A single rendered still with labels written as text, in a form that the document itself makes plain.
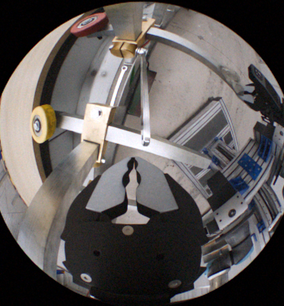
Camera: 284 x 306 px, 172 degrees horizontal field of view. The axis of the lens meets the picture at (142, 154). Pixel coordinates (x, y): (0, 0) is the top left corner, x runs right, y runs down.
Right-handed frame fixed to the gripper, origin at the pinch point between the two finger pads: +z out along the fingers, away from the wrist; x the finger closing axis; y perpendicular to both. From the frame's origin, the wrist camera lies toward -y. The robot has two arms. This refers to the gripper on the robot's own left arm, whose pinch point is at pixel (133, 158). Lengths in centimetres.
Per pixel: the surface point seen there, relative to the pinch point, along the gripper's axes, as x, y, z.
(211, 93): 85, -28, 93
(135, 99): 0.0, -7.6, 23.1
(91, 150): -7.4, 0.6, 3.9
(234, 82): 23.3, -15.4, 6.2
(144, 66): 1.7, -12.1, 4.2
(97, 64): -16.1, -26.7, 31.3
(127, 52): -0.9, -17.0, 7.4
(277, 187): 248, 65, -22
